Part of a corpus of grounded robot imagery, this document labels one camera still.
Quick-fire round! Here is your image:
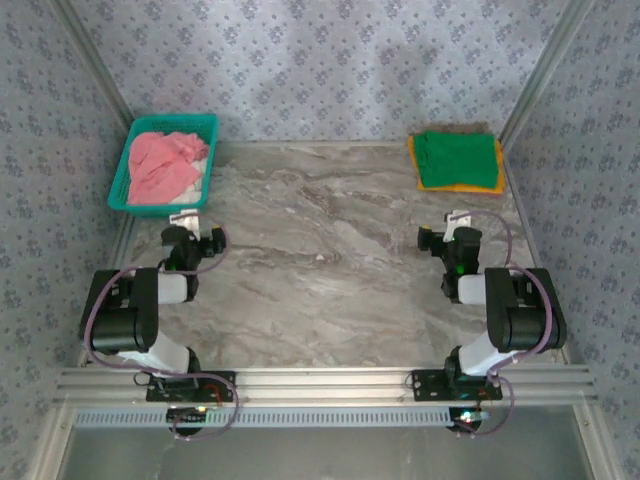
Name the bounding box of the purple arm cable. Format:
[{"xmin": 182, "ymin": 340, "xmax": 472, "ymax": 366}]
[
  {"xmin": 449, "ymin": 209, "xmax": 556, "ymax": 439},
  {"xmin": 82, "ymin": 219, "xmax": 242, "ymax": 441}
]

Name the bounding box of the aluminium side rail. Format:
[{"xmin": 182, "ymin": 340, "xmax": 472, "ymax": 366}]
[
  {"xmin": 74, "ymin": 214, "xmax": 139, "ymax": 369},
  {"xmin": 501, "ymin": 142, "xmax": 572, "ymax": 366}
]

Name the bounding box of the teal plastic basket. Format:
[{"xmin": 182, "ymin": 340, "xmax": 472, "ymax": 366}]
[{"xmin": 107, "ymin": 113, "xmax": 220, "ymax": 220}]

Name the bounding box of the pink t-shirt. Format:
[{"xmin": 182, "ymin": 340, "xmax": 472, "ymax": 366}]
[{"xmin": 127, "ymin": 130, "xmax": 211, "ymax": 206}]

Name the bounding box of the control board with LEDs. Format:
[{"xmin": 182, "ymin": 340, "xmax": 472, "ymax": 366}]
[
  {"xmin": 166, "ymin": 405, "xmax": 210, "ymax": 436},
  {"xmin": 447, "ymin": 407, "xmax": 490, "ymax": 434}
]

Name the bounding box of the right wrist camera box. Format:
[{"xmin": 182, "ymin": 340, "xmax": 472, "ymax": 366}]
[{"xmin": 443, "ymin": 210, "xmax": 474, "ymax": 241}]

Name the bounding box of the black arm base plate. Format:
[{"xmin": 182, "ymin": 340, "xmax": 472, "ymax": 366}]
[
  {"xmin": 145, "ymin": 370, "xmax": 237, "ymax": 404},
  {"xmin": 410, "ymin": 369, "xmax": 504, "ymax": 403}
]

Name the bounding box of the grey slotted cable duct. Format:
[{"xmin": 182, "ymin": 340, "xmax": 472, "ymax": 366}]
[{"xmin": 74, "ymin": 405, "xmax": 464, "ymax": 429}]

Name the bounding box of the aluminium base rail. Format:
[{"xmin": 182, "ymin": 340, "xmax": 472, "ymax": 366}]
[{"xmin": 53, "ymin": 364, "xmax": 599, "ymax": 406}]

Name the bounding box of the white t-shirt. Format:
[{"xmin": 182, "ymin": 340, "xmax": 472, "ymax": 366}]
[{"xmin": 169, "ymin": 149, "xmax": 211, "ymax": 205}]

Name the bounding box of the aluminium frame post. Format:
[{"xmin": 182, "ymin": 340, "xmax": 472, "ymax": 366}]
[
  {"xmin": 49, "ymin": 0, "xmax": 137, "ymax": 132},
  {"xmin": 498, "ymin": 0, "xmax": 597, "ymax": 146}
]

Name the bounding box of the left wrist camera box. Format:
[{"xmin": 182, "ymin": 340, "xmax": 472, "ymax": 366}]
[{"xmin": 168, "ymin": 210, "xmax": 202, "ymax": 240}]

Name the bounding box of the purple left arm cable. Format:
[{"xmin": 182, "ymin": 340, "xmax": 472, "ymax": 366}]
[{"xmin": 82, "ymin": 219, "xmax": 242, "ymax": 441}]

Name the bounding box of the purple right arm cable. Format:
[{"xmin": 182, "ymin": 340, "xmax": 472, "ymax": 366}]
[{"xmin": 449, "ymin": 209, "xmax": 556, "ymax": 439}]

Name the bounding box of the orange folded t-shirt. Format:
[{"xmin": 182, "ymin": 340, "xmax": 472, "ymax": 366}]
[{"xmin": 407, "ymin": 134, "xmax": 505, "ymax": 194}]

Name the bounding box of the green folded t-shirt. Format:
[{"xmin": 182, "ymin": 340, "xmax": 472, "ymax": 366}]
[{"xmin": 411, "ymin": 130, "xmax": 501, "ymax": 190}]

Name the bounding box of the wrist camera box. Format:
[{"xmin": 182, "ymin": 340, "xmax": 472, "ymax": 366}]
[
  {"xmin": 443, "ymin": 210, "xmax": 474, "ymax": 241},
  {"xmin": 168, "ymin": 210, "xmax": 202, "ymax": 240}
]

